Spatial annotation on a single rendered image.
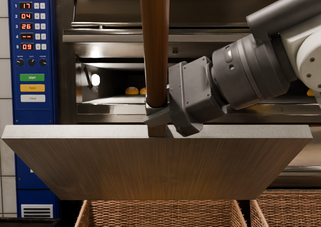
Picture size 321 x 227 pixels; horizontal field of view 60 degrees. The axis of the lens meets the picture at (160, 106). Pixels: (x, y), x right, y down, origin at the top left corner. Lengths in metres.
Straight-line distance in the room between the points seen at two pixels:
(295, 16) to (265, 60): 0.06
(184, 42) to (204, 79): 0.54
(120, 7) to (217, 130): 0.71
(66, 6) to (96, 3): 0.11
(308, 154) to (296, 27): 0.88
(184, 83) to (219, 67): 0.07
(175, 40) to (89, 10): 0.37
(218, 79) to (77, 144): 0.29
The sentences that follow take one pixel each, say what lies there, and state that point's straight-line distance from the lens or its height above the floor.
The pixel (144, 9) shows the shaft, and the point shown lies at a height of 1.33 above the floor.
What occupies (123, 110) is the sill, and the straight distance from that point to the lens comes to 1.06.
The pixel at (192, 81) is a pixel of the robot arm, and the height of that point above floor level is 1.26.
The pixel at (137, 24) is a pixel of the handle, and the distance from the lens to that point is 0.97.
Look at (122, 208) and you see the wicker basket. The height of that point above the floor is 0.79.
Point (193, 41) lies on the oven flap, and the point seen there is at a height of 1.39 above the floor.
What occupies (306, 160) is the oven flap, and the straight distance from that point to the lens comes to 1.20.
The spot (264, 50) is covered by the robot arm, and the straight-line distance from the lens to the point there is 0.35.
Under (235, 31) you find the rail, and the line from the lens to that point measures 0.95.
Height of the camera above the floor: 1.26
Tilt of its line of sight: 5 degrees down
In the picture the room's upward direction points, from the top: straight up
